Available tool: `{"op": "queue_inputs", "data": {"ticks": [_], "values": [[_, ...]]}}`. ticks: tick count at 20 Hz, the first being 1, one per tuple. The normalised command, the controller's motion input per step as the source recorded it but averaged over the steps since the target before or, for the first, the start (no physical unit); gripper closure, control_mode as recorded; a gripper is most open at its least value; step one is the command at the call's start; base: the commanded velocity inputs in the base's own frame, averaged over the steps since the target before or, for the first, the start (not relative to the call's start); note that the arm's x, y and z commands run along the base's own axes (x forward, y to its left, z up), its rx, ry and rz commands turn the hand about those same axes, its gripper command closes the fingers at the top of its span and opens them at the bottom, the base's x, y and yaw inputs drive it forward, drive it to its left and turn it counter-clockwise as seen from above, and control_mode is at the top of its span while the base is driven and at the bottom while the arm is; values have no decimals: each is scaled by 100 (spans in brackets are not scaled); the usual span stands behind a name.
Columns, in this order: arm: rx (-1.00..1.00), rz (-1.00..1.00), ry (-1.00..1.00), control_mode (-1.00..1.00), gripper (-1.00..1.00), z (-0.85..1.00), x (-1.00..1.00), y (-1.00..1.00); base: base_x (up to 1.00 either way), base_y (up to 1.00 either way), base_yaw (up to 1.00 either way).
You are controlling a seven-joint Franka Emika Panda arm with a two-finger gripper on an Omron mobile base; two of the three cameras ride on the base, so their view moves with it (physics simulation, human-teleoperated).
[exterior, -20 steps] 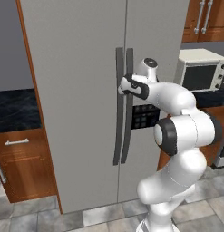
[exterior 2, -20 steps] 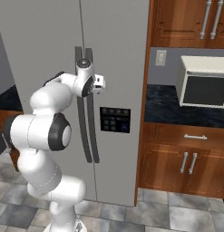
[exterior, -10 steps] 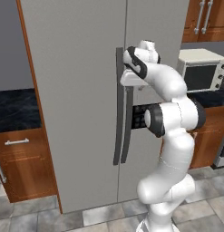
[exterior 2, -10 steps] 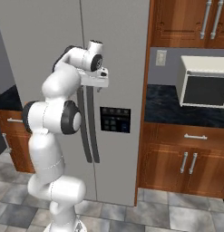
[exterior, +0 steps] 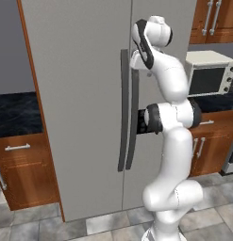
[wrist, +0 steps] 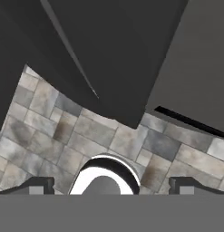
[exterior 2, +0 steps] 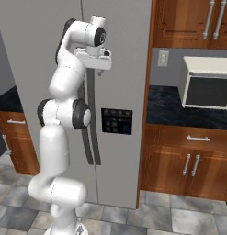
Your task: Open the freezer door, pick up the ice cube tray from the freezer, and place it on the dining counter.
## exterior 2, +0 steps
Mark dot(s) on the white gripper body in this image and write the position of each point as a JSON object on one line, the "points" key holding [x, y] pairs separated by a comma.
{"points": [[96, 62]]}

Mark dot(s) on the grey fridge door with panel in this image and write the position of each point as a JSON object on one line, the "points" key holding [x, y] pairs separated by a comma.
{"points": [[124, 61]]}

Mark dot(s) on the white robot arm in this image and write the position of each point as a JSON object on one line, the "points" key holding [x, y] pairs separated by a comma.
{"points": [[53, 153]]}

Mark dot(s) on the wooden wall cupboard door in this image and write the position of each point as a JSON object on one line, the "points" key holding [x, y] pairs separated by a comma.
{"points": [[179, 21], [225, 42]]}

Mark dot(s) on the wooden base cupboard door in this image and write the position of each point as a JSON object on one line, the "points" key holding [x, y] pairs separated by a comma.
{"points": [[214, 177], [23, 153], [167, 171]]}

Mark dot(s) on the plain grey fridge door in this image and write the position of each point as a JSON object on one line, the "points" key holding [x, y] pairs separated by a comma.
{"points": [[29, 46]]}

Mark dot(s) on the white microwave oven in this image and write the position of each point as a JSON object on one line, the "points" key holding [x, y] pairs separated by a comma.
{"points": [[206, 88]]}

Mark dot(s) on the white wall socket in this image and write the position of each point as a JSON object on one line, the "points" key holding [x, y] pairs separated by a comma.
{"points": [[163, 58]]}

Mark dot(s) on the wooden drawer front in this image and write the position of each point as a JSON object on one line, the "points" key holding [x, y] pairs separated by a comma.
{"points": [[4, 116], [173, 137]]}

